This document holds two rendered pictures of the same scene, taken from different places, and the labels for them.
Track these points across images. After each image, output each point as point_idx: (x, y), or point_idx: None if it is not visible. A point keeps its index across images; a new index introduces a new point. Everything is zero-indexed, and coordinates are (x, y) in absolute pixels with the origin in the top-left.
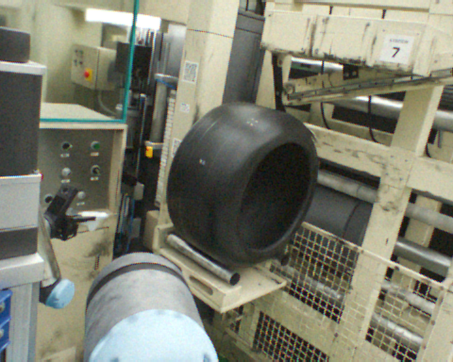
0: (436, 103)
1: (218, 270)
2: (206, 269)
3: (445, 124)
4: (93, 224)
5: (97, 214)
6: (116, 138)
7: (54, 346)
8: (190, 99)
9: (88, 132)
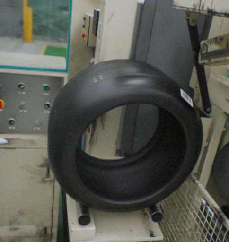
0: None
1: (77, 207)
2: None
3: None
4: None
5: None
6: (63, 83)
7: (18, 220)
8: (97, 55)
9: (39, 77)
